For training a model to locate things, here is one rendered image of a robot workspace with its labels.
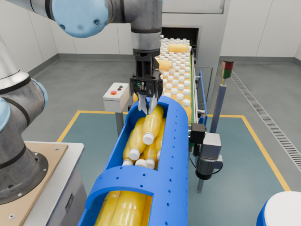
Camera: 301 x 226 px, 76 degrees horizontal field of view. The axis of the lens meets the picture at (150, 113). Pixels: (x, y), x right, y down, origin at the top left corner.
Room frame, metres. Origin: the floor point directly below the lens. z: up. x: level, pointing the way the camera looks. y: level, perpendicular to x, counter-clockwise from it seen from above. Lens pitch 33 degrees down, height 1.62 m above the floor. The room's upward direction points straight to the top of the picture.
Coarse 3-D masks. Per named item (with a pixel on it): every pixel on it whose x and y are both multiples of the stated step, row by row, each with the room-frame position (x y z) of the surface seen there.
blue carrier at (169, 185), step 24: (168, 120) 0.56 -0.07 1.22; (120, 144) 0.60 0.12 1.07; (168, 144) 0.44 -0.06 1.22; (120, 168) 0.34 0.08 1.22; (144, 168) 0.33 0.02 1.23; (168, 168) 0.35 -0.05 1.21; (96, 192) 0.29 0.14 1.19; (144, 192) 0.27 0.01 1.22; (168, 192) 0.28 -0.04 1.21; (96, 216) 0.31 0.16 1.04; (168, 216) 0.23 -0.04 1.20
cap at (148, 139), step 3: (144, 135) 0.53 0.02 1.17; (147, 135) 0.53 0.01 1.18; (150, 135) 0.53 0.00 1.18; (144, 138) 0.52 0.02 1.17; (147, 138) 0.52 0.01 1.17; (150, 138) 0.52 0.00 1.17; (153, 138) 0.53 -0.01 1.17; (144, 141) 0.52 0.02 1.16; (147, 141) 0.52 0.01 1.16; (150, 141) 0.52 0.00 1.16; (147, 144) 0.52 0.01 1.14
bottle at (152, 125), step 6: (156, 108) 0.69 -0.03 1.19; (162, 108) 0.71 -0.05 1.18; (150, 114) 0.64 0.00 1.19; (156, 114) 0.64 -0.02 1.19; (162, 114) 0.67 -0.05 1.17; (144, 120) 0.63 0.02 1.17; (150, 120) 0.60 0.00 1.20; (156, 120) 0.61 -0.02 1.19; (144, 126) 0.58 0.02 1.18; (150, 126) 0.57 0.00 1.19; (156, 126) 0.57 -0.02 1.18; (144, 132) 0.56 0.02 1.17; (150, 132) 0.55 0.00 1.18; (156, 132) 0.56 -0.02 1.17
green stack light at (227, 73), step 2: (222, 70) 1.11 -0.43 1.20; (224, 70) 1.10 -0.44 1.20; (226, 70) 1.09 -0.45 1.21; (228, 70) 1.09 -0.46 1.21; (230, 70) 1.09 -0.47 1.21; (220, 72) 1.13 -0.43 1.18; (222, 72) 1.11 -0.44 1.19; (224, 72) 1.09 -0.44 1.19; (226, 72) 1.09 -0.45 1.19; (228, 72) 1.09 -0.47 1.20; (230, 72) 1.09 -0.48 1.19; (220, 74) 1.12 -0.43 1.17; (222, 74) 1.10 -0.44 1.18; (224, 74) 1.09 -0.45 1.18; (226, 74) 1.09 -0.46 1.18; (228, 74) 1.09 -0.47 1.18; (230, 74) 1.10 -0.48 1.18; (222, 76) 1.10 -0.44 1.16; (224, 76) 1.09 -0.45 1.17; (226, 76) 1.09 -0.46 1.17; (228, 76) 1.09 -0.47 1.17; (230, 76) 1.10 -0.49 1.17
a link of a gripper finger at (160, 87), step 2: (160, 80) 0.51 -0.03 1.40; (162, 80) 0.51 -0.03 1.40; (160, 82) 0.51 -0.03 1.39; (162, 82) 0.51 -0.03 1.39; (160, 84) 0.51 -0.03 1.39; (162, 84) 0.51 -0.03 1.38; (158, 86) 0.51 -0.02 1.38; (160, 86) 0.51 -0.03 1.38; (162, 86) 0.51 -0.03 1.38; (158, 88) 0.51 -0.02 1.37; (160, 88) 0.51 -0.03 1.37; (162, 88) 0.51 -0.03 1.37; (158, 90) 0.51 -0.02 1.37; (160, 90) 0.51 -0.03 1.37; (162, 90) 0.51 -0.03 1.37; (158, 92) 0.51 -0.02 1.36; (160, 92) 0.51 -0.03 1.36; (162, 92) 0.51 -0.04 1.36; (158, 94) 0.51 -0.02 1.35; (160, 94) 0.51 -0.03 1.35; (158, 96) 0.51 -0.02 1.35; (158, 98) 0.51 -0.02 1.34; (158, 100) 0.52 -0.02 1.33
